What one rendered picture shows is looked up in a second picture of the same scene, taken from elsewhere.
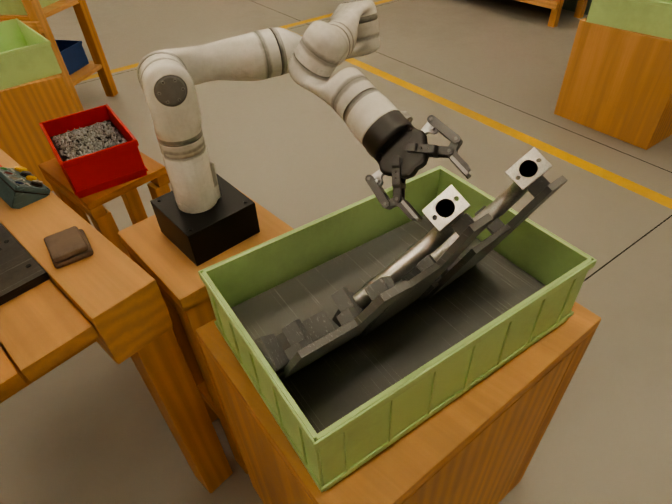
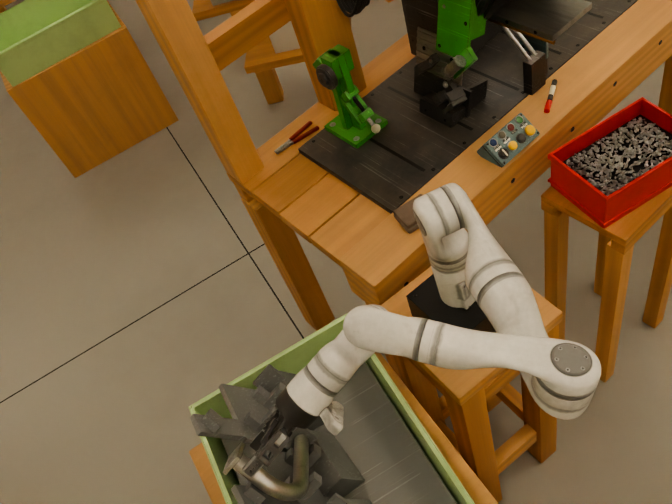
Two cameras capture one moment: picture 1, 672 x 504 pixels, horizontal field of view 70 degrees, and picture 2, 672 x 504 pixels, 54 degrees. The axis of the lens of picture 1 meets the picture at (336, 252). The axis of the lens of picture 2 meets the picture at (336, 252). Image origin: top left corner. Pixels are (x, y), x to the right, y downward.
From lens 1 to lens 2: 1.32 m
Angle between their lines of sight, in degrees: 71
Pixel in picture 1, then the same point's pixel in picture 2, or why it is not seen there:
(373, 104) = (296, 381)
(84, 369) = (537, 269)
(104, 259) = (403, 243)
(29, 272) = (393, 201)
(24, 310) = (362, 215)
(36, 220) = (461, 175)
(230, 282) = not seen: hidden behind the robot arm
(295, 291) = (371, 402)
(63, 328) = (340, 245)
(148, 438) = not seen: hidden behind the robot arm
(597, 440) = not seen: outside the picture
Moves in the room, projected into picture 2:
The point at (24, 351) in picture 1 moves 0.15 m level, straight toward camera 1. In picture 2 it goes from (324, 232) to (283, 267)
